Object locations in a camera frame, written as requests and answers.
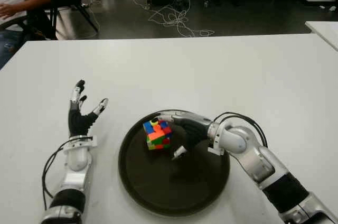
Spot tangled white floor cable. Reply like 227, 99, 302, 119
133, 0, 216, 38

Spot neighbouring white table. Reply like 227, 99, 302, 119
305, 20, 338, 52

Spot dark brown round plate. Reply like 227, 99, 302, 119
118, 109, 231, 217

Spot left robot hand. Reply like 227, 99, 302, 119
68, 79, 109, 138

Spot multicoloured Rubik's cube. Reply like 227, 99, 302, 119
143, 119, 174, 151

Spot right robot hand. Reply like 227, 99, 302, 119
155, 111, 213, 161

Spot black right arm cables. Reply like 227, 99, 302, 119
213, 112, 269, 148

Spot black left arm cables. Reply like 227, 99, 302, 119
42, 136, 95, 209

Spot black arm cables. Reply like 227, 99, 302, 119
213, 112, 269, 148
42, 136, 95, 209

